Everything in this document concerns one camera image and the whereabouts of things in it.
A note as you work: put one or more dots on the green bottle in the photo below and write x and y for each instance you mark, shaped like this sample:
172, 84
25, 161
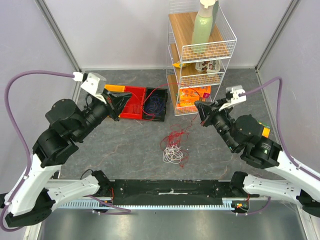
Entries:
204, 24

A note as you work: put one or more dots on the yellow plastic bin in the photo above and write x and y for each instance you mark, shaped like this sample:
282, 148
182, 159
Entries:
115, 88

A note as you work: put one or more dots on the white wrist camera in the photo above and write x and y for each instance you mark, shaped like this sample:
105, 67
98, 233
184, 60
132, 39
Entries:
233, 96
92, 83

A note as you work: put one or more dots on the orange snack box on table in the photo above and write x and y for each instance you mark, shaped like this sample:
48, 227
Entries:
266, 130

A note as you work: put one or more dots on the white wire shelf rack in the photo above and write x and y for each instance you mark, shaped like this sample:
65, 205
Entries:
221, 46

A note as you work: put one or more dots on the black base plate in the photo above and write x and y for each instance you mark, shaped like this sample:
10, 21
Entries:
124, 188

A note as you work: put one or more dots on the slotted cable duct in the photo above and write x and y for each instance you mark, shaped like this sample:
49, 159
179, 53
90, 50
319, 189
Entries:
88, 203

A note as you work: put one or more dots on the orange box in rack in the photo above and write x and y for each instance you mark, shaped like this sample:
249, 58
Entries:
187, 96

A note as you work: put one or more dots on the white chocolate snack pack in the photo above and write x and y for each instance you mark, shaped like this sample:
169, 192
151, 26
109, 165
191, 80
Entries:
210, 66

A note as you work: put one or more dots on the red plastic bin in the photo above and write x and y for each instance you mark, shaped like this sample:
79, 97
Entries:
133, 108

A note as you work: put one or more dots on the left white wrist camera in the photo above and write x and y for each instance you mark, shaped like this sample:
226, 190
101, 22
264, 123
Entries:
92, 83

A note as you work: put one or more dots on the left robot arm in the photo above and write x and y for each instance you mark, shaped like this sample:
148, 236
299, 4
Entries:
31, 202

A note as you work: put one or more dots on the black plastic bin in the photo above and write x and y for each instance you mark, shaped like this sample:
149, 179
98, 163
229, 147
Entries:
155, 104

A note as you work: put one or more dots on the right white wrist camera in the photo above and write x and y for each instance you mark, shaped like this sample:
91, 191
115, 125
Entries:
233, 96

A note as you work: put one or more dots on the yellow snack bag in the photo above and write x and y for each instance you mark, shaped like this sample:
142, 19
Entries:
181, 65

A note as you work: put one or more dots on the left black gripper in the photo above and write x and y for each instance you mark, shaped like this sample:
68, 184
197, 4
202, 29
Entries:
116, 102

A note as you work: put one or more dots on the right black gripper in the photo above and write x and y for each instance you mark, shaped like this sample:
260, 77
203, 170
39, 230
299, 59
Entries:
209, 115

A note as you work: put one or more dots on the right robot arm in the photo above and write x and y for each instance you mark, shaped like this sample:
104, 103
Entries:
244, 136

